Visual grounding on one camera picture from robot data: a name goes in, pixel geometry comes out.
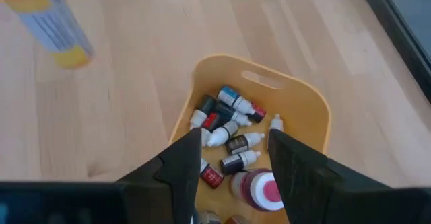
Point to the black metal table frame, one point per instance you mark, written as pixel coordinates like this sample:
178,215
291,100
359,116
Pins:
397,32

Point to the yellow plastic bin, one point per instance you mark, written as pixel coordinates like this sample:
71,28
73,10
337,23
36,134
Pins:
303,109

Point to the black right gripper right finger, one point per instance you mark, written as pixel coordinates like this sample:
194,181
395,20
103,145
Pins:
303,177

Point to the small blue-label dropper bottle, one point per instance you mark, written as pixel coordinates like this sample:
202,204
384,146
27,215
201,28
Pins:
229,96

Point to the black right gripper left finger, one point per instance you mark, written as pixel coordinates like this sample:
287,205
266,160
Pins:
178,177

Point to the blue and yellow tube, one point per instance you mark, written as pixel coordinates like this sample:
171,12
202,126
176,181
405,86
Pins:
54,29

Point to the large pink food coloring bottle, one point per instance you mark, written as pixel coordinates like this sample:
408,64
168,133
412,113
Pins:
262,190

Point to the small red dropper bottle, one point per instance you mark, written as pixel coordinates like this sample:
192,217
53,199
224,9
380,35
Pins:
259,111
213,177
210,120

